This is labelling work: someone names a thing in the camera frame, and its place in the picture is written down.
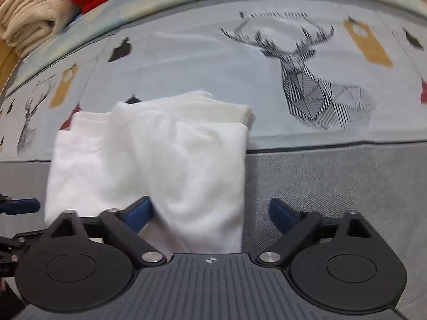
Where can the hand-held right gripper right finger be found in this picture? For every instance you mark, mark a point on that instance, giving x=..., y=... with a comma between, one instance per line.
x=282, y=215

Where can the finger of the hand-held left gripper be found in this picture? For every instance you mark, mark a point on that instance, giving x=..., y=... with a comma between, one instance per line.
x=23, y=205
x=15, y=248

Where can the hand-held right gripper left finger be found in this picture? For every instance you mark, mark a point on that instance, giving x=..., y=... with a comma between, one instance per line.
x=141, y=215

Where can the white shirt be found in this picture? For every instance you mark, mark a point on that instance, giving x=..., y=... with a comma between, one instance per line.
x=150, y=160

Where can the grey bed mat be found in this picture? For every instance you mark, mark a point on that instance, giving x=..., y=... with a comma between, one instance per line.
x=333, y=180

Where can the deer print bed sheet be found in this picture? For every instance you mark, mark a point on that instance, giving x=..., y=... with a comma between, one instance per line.
x=233, y=90

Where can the beige folded sweater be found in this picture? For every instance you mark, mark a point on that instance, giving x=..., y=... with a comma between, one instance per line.
x=30, y=13

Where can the wooden bed frame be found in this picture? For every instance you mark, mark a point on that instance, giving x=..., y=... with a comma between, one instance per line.
x=6, y=68

